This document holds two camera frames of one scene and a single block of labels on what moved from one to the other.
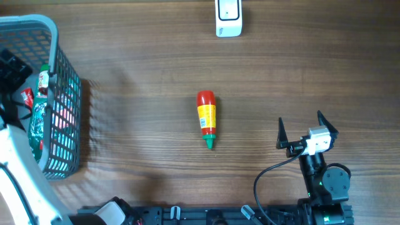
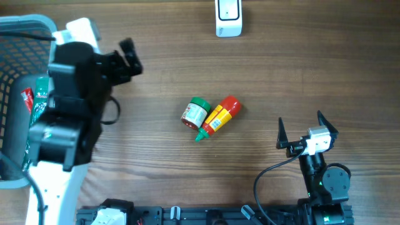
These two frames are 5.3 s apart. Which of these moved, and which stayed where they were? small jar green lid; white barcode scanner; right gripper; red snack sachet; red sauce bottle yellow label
Moved: small jar green lid; red sauce bottle yellow label
Stayed: red snack sachet; right gripper; white barcode scanner
